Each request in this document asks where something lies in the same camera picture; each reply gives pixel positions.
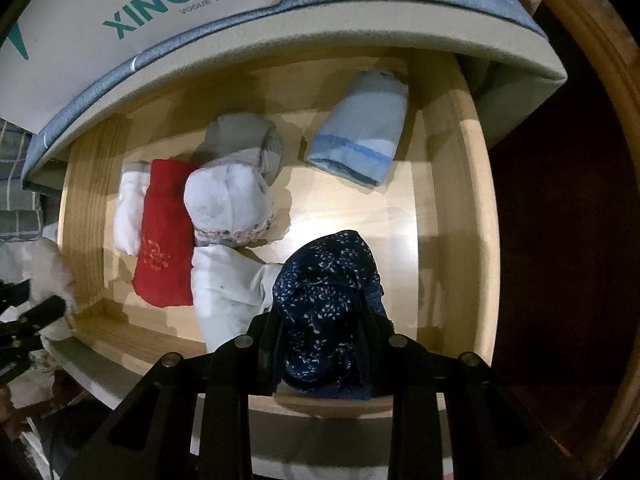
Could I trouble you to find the small white sock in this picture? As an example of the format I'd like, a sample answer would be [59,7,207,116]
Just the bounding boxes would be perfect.
[113,169,152,257]

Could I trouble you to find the white sock with pink trim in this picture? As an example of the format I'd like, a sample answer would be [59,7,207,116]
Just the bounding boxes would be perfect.
[183,164,279,249]

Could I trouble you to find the grey nightstand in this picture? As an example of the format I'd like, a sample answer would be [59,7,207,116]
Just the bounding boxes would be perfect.
[20,7,567,193]

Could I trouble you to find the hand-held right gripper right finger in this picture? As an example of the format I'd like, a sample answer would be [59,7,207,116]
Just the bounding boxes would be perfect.
[357,309,567,480]

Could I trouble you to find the white shoe box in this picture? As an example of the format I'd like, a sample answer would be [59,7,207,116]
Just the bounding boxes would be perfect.
[0,0,302,137]

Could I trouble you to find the red sock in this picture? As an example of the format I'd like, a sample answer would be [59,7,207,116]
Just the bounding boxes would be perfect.
[131,158,199,309]

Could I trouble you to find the wooden drawer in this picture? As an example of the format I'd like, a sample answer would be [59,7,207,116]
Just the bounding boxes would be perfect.
[49,46,502,480]

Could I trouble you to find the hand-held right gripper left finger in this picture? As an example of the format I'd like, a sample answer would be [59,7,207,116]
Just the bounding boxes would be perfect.
[65,309,287,480]

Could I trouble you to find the grey ribbed sock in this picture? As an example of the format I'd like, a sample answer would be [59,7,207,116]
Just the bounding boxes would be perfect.
[193,114,287,187]

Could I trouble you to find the wooden bed frame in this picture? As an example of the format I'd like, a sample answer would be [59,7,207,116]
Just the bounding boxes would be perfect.
[514,0,640,480]

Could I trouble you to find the white fluffy sock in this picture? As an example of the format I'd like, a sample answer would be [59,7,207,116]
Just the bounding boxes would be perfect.
[26,236,77,312]

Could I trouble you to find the navy floral underwear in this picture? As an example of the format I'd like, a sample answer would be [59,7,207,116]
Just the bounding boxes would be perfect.
[271,229,397,404]

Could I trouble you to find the grey plaid cloth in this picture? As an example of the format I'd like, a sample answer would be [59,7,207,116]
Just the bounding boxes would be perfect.
[0,119,47,242]

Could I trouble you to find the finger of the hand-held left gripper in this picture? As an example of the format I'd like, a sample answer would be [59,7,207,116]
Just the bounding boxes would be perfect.
[19,295,69,334]
[0,279,32,309]

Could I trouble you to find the long white sock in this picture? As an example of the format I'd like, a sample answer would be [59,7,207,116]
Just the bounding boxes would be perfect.
[191,244,284,357]

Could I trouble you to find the light blue folded underwear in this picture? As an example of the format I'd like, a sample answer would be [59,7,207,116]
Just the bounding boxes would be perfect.
[304,69,410,189]

